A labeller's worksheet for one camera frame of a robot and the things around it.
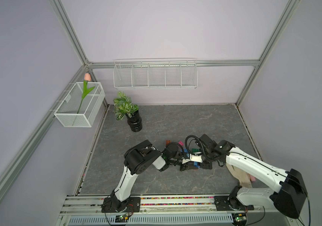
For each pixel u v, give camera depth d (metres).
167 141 0.96
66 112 0.77
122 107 0.82
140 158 0.54
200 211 0.73
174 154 0.79
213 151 0.57
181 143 0.74
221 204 0.74
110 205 0.68
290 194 0.39
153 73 1.00
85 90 0.80
